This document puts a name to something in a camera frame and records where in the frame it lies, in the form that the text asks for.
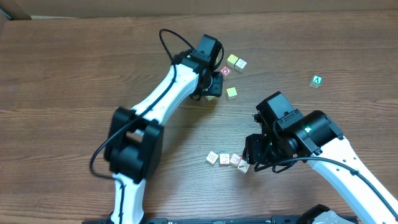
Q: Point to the dotted pattern wooden block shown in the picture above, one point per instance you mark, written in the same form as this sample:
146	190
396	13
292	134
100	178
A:
212	158

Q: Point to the red circle wooden block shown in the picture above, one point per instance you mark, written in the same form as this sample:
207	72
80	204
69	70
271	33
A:
225	71

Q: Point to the green V wooden block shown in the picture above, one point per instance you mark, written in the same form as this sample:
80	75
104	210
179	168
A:
316	81

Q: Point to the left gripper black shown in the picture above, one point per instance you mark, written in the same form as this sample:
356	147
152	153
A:
214	86

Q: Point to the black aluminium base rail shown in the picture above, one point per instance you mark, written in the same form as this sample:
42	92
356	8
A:
276	219

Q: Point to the hammer picture wooden block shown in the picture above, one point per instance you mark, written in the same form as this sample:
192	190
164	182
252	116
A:
243	166

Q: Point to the red Y wooden block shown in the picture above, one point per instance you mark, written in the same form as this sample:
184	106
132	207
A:
235	160

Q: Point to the red picture wooden block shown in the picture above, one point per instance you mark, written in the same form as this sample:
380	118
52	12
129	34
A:
224	159

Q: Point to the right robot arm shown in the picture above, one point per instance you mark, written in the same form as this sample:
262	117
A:
287	136

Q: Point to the yellow wooden block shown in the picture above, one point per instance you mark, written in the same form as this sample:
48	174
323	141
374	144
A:
231	93
231	60

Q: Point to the brown animal wooden block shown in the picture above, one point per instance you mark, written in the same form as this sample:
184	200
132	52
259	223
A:
209	98

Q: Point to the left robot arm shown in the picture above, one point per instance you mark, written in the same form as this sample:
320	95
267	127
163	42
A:
134	145

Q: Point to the yellow wooden block centre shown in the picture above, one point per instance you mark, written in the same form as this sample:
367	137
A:
231	93

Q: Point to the yellow wooden block upper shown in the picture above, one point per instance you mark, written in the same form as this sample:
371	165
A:
231	60

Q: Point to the white wooden block upper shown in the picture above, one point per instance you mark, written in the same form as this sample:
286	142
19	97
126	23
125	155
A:
240	65

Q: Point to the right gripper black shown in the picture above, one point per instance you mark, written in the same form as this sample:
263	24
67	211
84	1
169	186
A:
253	149

